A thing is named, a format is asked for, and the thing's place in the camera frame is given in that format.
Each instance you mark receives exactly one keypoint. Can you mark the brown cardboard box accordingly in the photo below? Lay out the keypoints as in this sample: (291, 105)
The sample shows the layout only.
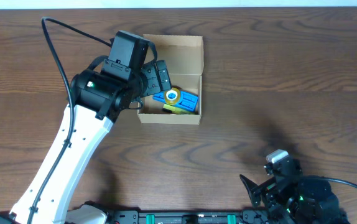
(184, 57)

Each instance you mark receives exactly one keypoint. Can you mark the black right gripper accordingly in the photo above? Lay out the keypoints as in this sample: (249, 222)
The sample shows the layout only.
(269, 190)

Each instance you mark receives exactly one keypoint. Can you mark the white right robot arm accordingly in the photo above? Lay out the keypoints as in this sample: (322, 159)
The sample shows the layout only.
(317, 204)

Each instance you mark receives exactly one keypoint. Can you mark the yellow clear tape roll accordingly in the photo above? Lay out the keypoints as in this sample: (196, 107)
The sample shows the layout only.
(172, 96)

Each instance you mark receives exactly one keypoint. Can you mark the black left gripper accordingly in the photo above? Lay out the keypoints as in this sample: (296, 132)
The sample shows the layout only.
(161, 74)

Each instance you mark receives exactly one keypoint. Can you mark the yellow highlighter with blue cap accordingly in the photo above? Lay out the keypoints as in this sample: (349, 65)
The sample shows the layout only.
(175, 110)

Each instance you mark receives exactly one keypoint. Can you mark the blue plastic case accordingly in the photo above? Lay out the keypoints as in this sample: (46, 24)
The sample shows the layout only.
(188, 101)

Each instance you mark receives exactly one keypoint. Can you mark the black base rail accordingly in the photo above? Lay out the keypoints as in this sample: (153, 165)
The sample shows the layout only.
(132, 216)

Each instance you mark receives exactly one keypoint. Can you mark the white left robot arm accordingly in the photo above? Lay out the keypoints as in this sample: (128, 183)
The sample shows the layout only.
(100, 93)

